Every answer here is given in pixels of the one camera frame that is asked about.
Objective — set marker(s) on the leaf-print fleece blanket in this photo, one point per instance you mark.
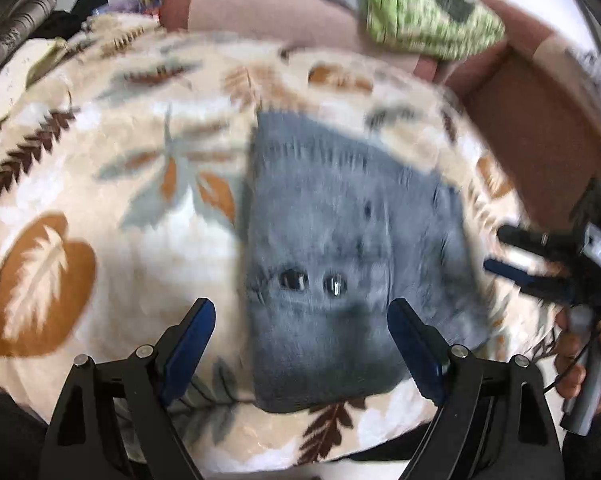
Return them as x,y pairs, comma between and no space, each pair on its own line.
130,270

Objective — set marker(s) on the dark cloth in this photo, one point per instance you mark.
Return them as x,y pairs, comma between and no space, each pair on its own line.
65,22

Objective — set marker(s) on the white printed packet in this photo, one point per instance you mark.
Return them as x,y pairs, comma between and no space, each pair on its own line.
595,77

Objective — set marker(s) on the person's right hand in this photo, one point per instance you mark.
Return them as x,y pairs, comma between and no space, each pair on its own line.
567,360

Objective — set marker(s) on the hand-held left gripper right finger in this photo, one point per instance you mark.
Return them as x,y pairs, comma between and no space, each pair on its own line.
415,347

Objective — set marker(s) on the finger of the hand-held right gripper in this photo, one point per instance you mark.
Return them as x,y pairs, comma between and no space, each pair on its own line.
515,275
522,241

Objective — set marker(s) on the green patterned cloth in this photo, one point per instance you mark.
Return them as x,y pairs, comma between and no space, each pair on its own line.
420,20

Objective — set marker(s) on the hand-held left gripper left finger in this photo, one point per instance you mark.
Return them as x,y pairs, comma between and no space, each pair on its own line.
198,330

